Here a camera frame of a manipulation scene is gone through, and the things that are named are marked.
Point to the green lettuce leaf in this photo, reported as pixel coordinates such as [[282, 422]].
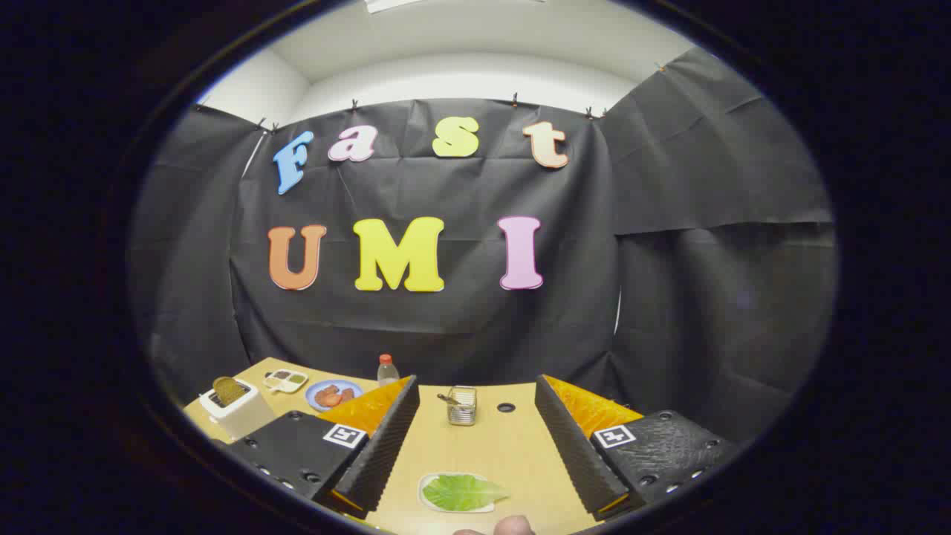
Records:
[[461, 492]]

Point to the white divided condiment tray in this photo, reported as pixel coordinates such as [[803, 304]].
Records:
[[285, 380]]

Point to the orange tomato slice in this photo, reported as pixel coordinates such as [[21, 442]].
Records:
[[331, 401]]

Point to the white toaster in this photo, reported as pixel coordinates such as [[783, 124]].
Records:
[[241, 420]]

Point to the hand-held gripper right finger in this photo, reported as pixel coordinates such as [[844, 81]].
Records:
[[576, 453]]

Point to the white rectangular tray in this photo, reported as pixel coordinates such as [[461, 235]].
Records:
[[424, 505]]

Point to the clear bottle with orange cap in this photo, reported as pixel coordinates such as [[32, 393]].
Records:
[[387, 371]]

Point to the dark utensil in basket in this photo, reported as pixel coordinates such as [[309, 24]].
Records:
[[448, 399]]

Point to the white ceiling light panel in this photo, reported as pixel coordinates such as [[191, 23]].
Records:
[[390, 4]]

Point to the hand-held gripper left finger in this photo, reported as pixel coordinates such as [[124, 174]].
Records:
[[383, 453]]

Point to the blue plate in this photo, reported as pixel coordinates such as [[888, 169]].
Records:
[[334, 385]]

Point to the brown bread slice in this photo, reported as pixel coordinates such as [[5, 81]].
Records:
[[229, 390]]

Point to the brown meat patty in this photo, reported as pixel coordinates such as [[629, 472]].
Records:
[[348, 394], [324, 392]]

